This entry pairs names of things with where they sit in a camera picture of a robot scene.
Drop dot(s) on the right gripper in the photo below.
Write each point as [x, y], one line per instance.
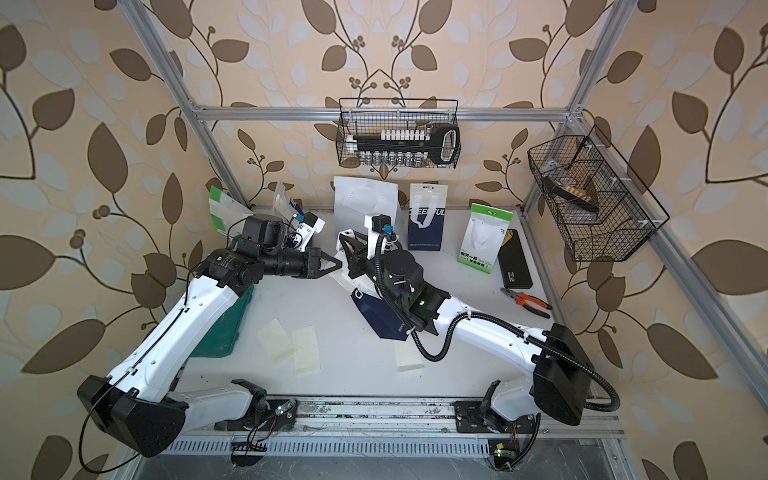
[359, 261]

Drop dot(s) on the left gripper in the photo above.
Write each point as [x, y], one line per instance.
[310, 268]

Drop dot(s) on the blue white Cheerful bag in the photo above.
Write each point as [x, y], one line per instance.
[284, 206]

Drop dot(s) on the navy bag front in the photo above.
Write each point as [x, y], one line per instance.
[380, 317]

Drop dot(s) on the navy bag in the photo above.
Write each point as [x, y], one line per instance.
[380, 317]
[426, 216]

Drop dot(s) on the green white bag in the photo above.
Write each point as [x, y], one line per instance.
[484, 236]
[227, 215]

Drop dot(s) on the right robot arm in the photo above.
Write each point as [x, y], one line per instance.
[556, 374]

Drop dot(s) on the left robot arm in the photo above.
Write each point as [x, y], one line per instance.
[134, 403]

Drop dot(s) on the large white paper bag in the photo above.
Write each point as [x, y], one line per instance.
[358, 197]

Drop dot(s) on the navy bag rear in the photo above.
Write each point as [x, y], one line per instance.
[426, 216]

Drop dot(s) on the green tool case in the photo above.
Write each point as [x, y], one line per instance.
[221, 338]

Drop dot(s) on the black socket set holder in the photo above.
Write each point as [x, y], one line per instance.
[439, 144]

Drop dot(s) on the black box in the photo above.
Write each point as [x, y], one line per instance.
[512, 261]

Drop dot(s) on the dark tool in basket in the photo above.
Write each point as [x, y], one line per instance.
[570, 194]

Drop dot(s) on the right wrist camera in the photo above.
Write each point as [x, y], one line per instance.
[380, 227]

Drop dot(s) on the back wire basket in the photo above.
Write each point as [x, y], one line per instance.
[367, 115]

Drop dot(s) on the wire basket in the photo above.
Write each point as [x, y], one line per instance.
[594, 198]
[367, 115]

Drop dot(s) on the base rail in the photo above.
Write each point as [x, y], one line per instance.
[389, 427]

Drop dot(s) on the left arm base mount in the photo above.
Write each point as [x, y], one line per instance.
[260, 420]

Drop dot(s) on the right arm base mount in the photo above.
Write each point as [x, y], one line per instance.
[479, 417]

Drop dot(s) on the right wire basket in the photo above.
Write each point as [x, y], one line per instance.
[594, 198]

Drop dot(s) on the aluminium frame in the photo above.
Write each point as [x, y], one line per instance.
[700, 110]

